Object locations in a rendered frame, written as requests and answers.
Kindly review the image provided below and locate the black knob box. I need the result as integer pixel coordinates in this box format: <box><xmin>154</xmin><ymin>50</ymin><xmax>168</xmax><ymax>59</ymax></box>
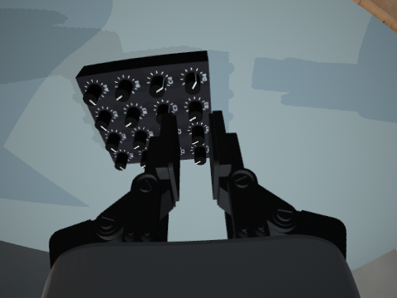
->
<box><xmin>75</xmin><ymin>50</ymin><xmax>212</xmax><ymax>171</ymax></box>

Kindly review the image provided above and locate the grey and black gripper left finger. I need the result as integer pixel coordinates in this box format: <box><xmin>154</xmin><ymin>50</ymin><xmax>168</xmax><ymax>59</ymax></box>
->
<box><xmin>49</xmin><ymin>113</ymin><xmax>180</xmax><ymax>269</ymax></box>

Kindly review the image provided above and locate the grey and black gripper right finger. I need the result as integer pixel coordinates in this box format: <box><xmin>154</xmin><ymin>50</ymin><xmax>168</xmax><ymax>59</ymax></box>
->
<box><xmin>208</xmin><ymin>110</ymin><xmax>347</xmax><ymax>260</ymax></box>

